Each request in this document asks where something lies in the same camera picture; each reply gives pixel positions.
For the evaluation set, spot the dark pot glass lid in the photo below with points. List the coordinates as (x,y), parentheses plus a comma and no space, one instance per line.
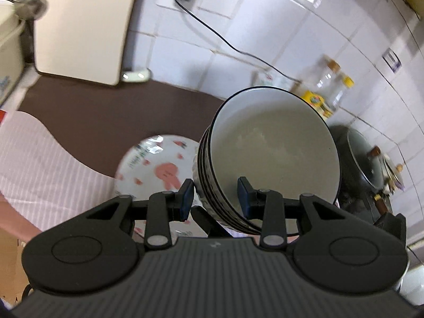
(357,155)

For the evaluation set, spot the white cutting board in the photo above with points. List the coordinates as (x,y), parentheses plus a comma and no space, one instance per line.
(82,26)

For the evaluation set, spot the white bowl black rim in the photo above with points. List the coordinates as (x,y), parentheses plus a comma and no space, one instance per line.
(200,165)
(208,165)
(204,165)
(275,145)

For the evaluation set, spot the pink striped cloth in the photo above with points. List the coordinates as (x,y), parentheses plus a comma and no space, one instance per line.
(43,165)

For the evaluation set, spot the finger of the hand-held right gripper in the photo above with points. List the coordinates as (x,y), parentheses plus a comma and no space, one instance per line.
(212,225)

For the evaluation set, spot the clear bottle yellow label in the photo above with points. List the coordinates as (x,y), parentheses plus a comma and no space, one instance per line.
(318,97)

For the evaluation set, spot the brown cardboard box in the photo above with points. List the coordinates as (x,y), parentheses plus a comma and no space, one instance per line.
(10,268)

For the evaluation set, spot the small white device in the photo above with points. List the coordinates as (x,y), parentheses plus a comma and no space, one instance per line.
(135,75)

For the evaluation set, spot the white plastic package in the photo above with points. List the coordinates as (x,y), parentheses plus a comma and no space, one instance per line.
(270,78)

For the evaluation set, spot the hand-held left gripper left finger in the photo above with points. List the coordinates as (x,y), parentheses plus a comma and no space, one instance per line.
(186,200)

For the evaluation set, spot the clear bottle yellow cap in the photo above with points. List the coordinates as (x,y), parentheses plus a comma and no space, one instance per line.
(343,89)

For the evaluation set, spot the carrot print ceramic plate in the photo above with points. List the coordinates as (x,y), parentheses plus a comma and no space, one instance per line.
(155,172)

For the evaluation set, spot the lid with brown knob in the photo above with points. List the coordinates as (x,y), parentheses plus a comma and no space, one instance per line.
(392,172)

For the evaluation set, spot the small wall sticker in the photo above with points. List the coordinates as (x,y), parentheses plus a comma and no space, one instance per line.
(391,60)

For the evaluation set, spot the white box appliance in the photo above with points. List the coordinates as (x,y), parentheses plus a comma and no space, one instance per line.
(8,56)

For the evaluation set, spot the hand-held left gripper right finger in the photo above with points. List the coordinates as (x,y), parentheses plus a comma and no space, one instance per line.
(245,200)

